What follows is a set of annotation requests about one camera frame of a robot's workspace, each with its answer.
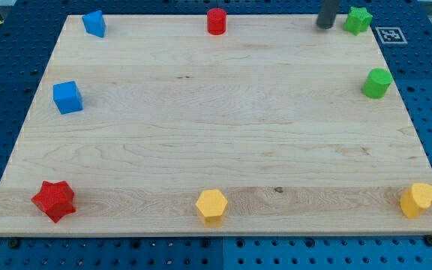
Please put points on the green cylinder block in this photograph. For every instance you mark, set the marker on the green cylinder block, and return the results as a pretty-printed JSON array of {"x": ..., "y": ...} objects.
[{"x": 377, "y": 83}]

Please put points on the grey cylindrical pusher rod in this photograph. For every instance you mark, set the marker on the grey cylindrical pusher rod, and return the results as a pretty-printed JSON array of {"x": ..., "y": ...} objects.
[{"x": 327, "y": 13}]

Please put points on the blue pentagon block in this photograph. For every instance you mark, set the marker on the blue pentagon block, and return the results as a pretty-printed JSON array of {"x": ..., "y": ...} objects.
[{"x": 94, "y": 23}]

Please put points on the blue cube block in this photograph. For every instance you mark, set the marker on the blue cube block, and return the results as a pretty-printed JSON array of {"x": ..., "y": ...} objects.
[{"x": 67, "y": 97}]

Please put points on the red cylinder block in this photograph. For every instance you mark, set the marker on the red cylinder block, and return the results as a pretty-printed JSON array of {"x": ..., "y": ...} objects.
[{"x": 216, "y": 21}]

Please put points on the yellow hexagon block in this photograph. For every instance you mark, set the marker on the yellow hexagon block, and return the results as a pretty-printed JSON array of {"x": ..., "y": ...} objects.
[{"x": 211, "y": 207}]

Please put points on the green star block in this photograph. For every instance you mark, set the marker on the green star block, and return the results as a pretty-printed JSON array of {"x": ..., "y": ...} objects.
[{"x": 358, "y": 20}]

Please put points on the wooden board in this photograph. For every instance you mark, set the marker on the wooden board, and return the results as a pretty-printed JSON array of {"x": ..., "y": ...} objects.
[{"x": 271, "y": 113}]

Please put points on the yellow heart block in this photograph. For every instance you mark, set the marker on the yellow heart block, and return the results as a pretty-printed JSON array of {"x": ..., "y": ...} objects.
[{"x": 416, "y": 199}]

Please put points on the red star block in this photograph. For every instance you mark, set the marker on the red star block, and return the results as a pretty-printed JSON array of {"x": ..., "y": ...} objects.
[{"x": 55, "y": 199}]

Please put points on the fiducial marker tag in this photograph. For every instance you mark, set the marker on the fiducial marker tag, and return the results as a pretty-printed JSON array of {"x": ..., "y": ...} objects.
[{"x": 391, "y": 35}]

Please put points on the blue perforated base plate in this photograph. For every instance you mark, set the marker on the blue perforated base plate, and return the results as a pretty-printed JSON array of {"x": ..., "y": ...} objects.
[{"x": 27, "y": 38}]

